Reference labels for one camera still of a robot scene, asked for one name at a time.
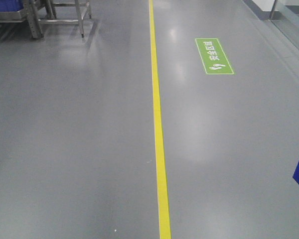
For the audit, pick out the steel shelf cart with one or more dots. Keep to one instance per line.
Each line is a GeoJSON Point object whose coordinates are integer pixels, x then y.
{"type": "Point", "coordinates": [41, 12]}

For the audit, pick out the green floor safety sign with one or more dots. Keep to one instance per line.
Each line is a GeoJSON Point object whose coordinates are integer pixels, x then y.
{"type": "Point", "coordinates": [213, 57]}

